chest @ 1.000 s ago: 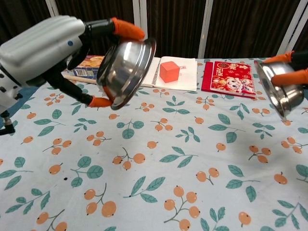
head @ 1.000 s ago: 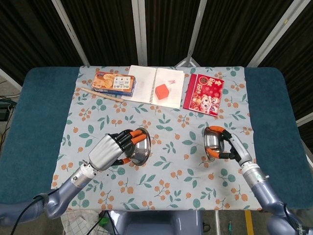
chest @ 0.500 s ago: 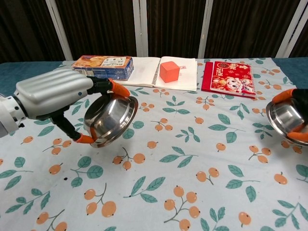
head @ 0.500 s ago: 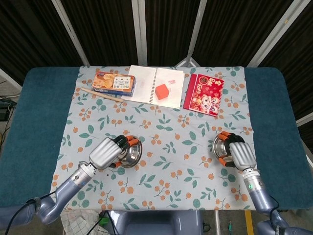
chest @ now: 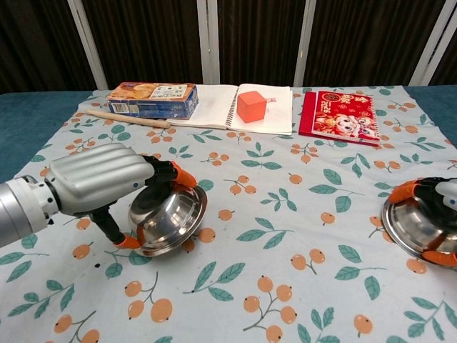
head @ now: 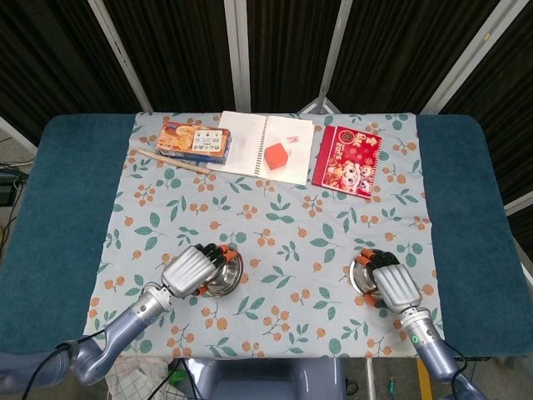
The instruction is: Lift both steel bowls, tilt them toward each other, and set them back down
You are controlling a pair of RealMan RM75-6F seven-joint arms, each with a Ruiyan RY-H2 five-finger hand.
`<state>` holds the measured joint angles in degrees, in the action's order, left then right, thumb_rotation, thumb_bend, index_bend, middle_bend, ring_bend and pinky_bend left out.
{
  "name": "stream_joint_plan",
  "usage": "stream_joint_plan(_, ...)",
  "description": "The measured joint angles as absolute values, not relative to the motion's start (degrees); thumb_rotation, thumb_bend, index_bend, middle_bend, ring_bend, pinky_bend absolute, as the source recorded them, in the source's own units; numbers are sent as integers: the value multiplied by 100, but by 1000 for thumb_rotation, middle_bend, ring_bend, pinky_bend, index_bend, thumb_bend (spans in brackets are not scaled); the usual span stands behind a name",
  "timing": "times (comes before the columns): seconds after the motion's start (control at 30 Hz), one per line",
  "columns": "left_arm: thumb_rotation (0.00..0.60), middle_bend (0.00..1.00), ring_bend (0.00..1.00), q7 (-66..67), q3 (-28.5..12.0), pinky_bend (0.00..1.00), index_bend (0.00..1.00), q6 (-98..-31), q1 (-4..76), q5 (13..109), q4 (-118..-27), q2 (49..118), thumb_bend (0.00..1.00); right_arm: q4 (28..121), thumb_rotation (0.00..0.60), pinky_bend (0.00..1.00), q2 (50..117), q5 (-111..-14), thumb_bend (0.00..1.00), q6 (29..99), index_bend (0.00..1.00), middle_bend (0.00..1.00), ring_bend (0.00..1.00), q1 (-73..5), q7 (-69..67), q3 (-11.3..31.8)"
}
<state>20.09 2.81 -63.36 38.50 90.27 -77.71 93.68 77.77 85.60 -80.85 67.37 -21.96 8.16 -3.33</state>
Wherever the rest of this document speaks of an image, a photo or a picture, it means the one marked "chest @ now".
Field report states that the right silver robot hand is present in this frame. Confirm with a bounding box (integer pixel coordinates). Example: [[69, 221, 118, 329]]
[[388, 177, 457, 268]]

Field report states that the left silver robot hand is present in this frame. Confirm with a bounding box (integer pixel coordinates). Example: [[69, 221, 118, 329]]
[[44, 142, 198, 250]]

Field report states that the stainless steel bowl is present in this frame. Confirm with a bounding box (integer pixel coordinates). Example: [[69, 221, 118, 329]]
[[127, 184, 209, 257], [381, 194, 457, 261]]

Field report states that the wooden stick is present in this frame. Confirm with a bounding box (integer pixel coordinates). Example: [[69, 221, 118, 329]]
[[85, 109, 171, 129]]

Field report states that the blue biscuit box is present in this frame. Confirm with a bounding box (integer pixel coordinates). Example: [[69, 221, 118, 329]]
[[106, 81, 200, 120]]

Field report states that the red spiral calendar book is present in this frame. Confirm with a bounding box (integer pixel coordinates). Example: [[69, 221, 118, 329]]
[[298, 90, 381, 147]]

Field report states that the open white spiral notebook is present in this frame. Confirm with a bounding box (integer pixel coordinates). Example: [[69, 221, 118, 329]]
[[166, 83, 294, 136]]

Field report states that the dark brown curtain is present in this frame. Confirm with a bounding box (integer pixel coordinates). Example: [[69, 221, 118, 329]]
[[0, 0, 457, 94]]

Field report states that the orange cube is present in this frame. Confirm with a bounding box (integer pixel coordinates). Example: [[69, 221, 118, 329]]
[[236, 91, 268, 124]]

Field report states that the fruit and leaf print tablecloth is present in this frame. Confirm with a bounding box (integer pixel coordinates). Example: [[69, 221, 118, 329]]
[[0, 85, 457, 343]]

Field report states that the white partition frame post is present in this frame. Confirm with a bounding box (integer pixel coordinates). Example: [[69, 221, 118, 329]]
[[196, 0, 221, 86], [66, 0, 109, 91], [293, 0, 318, 88], [409, 0, 457, 86]]

